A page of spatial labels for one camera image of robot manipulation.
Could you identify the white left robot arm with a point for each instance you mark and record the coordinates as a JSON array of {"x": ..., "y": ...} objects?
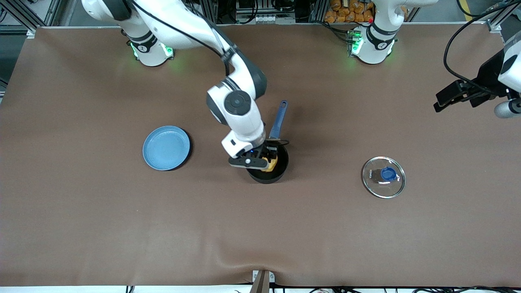
[{"x": 380, "y": 36}]

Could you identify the yellow peeled potato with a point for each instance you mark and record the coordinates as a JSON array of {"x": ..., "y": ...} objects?
[{"x": 270, "y": 164}]

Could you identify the small green-lit circuit box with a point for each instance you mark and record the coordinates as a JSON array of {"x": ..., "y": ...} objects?
[{"x": 355, "y": 40}]

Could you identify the pile of orange snack bags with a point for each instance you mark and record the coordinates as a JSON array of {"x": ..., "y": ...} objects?
[{"x": 350, "y": 11}]

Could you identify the brown table mat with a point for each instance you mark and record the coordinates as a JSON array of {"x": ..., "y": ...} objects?
[{"x": 122, "y": 228}]

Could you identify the metal clamp at table edge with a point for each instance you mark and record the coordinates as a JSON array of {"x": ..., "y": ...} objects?
[{"x": 262, "y": 280}]

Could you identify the round blue plate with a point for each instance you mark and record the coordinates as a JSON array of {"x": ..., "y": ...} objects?
[{"x": 166, "y": 147}]

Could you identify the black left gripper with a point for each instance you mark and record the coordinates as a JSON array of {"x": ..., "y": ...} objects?
[{"x": 485, "y": 78}]

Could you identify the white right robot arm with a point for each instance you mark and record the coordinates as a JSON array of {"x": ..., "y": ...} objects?
[{"x": 240, "y": 106}]

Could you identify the aluminium frame profile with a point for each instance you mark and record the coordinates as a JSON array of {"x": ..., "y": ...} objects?
[
  {"x": 502, "y": 20},
  {"x": 24, "y": 12}
]

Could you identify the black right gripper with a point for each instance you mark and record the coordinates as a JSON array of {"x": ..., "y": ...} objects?
[{"x": 269, "y": 149}]

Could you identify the glass lid with blue knob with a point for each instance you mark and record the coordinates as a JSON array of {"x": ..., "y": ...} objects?
[{"x": 384, "y": 177}]

